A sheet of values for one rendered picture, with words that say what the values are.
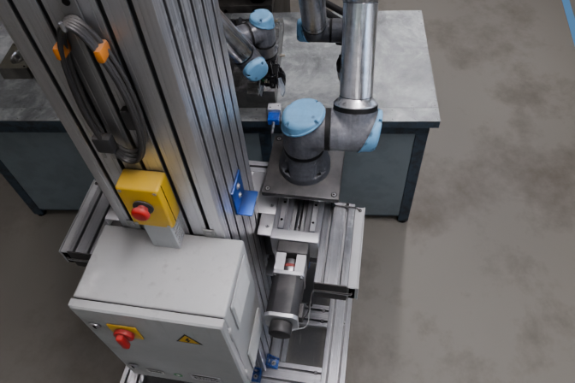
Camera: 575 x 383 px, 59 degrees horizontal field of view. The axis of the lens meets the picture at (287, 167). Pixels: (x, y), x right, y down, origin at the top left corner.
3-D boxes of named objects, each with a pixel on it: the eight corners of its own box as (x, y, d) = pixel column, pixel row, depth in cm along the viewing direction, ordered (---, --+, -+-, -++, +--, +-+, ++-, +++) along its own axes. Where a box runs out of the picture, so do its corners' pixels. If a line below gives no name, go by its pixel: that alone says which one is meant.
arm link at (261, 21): (242, 12, 159) (267, 3, 161) (246, 40, 168) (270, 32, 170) (252, 25, 155) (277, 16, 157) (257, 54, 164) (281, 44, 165)
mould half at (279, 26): (275, 108, 200) (273, 82, 190) (210, 108, 202) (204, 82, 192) (284, 29, 231) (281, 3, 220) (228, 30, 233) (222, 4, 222)
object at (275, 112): (279, 138, 190) (278, 128, 186) (265, 138, 191) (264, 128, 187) (281, 113, 198) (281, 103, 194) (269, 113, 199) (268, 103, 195)
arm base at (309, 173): (327, 188, 146) (327, 167, 138) (275, 183, 148) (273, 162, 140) (333, 148, 155) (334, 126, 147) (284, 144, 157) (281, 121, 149)
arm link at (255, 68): (176, -51, 113) (279, 67, 152) (162, -72, 119) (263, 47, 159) (139, -16, 114) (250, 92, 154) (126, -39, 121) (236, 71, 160)
